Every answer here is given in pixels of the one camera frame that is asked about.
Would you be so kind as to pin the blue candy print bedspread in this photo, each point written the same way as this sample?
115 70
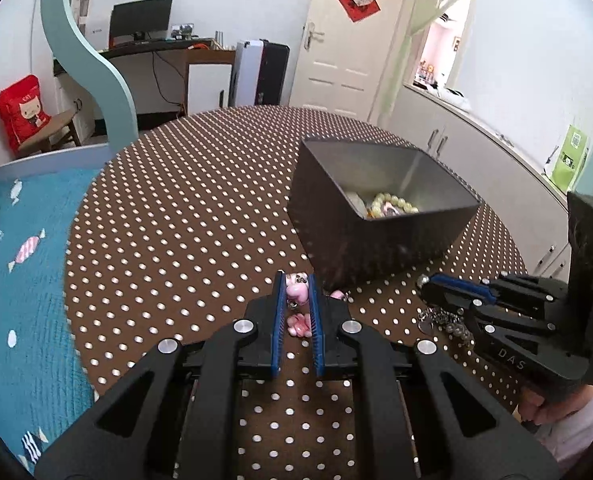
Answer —
26 310

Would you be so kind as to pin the dark wooden desk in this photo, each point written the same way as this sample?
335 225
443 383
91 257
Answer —
176 46

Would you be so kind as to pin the wooden chair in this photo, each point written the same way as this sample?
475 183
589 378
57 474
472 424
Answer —
59 125

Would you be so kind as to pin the white bag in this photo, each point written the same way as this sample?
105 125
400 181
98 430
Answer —
451 99

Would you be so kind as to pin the bunch of keys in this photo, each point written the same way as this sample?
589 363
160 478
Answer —
504 139

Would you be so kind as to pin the person's right forearm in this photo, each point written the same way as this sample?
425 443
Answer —
581 432

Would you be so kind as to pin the pink orange charm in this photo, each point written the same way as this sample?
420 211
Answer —
337 295

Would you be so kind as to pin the red diamond door decoration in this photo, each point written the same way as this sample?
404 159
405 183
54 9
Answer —
357 0

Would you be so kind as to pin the green paper bag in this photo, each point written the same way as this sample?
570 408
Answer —
570 160

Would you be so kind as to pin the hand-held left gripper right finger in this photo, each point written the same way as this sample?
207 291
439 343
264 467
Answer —
316 325

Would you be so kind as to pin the grey metal box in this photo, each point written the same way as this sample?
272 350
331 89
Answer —
366 255

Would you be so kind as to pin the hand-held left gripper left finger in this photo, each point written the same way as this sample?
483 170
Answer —
277 325

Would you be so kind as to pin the teal bunk bed frame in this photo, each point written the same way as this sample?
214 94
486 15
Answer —
111 95

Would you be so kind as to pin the person's right hand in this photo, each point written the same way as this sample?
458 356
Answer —
546 405

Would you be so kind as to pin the small pink ornament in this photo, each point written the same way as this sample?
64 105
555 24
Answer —
391 210

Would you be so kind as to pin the red cartoon cushion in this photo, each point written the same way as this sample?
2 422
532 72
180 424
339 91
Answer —
24 115

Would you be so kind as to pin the white sideboard cabinet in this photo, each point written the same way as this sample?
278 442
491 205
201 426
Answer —
476 160

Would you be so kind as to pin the black monitor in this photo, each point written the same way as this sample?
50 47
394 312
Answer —
141 17

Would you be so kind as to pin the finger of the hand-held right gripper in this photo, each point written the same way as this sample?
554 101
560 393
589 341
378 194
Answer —
459 283
446 296

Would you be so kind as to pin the white door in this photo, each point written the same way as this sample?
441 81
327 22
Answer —
336 60

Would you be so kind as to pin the black suitcase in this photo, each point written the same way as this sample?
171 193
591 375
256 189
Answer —
274 75

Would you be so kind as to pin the white suitcase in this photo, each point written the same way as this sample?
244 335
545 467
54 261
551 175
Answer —
245 72

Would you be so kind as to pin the wall power strip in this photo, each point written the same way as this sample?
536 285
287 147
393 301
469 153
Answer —
183 30

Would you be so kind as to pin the brown polka dot tablecloth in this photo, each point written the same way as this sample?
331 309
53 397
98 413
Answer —
176 235

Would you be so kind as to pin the small white-door cabinet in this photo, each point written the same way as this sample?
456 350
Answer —
204 85

